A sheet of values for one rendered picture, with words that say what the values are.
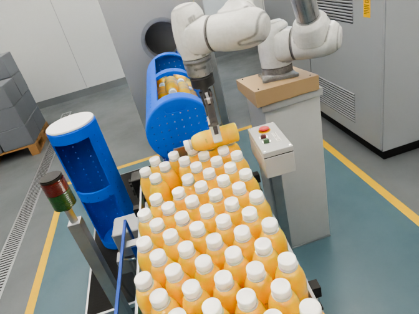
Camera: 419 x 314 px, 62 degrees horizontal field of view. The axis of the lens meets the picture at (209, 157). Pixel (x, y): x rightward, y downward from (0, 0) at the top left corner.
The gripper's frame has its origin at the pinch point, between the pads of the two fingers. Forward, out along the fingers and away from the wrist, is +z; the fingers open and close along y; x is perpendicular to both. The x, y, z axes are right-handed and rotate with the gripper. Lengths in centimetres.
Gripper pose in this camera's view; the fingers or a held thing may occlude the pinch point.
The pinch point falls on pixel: (214, 129)
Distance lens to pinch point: 121.1
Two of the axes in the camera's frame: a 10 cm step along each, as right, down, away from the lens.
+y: 1.5, 4.7, -8.7
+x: 9.6, -2.7, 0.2
